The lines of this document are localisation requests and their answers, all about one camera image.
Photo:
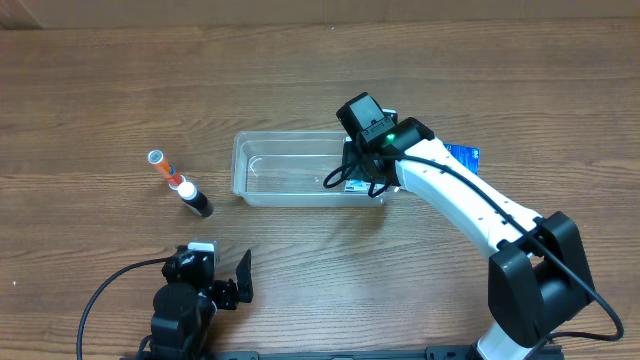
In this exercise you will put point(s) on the orange tablet tube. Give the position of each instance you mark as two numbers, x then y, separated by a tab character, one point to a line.
170	174

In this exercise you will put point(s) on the dark brown syrup bottle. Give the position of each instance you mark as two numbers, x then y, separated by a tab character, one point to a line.
195	199

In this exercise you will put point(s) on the white medicine box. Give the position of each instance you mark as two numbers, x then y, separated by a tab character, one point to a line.
356	186

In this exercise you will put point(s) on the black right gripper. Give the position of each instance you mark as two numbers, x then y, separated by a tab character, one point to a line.
353	163

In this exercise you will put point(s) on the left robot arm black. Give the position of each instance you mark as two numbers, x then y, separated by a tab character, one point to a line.
185	306

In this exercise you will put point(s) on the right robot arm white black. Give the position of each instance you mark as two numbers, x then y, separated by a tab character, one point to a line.
539	275

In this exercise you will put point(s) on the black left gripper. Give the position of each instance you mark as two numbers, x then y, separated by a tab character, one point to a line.
226	291

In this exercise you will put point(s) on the blue lozenge box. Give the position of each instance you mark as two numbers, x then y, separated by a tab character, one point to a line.
466	155

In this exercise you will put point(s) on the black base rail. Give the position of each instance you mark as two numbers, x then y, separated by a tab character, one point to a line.
447	352

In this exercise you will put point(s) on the clear plastic container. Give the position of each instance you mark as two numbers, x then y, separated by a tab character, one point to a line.
287	169

